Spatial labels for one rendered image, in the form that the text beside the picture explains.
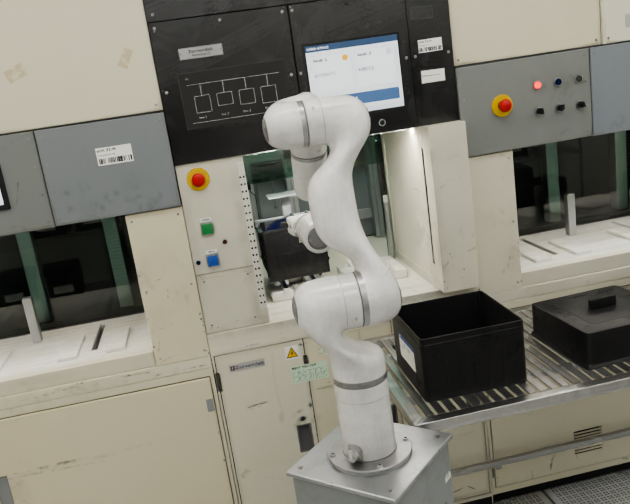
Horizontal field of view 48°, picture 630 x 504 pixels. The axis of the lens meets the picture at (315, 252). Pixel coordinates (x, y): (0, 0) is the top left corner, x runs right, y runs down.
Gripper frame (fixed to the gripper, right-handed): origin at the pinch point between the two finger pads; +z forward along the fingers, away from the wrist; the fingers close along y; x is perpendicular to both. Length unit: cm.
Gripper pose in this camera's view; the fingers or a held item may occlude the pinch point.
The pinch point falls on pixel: (300, 217)
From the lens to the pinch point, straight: 213.9
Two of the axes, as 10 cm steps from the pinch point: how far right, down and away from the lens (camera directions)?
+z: -1.8, -2.2, 9.6
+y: 9.7, -1.8, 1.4
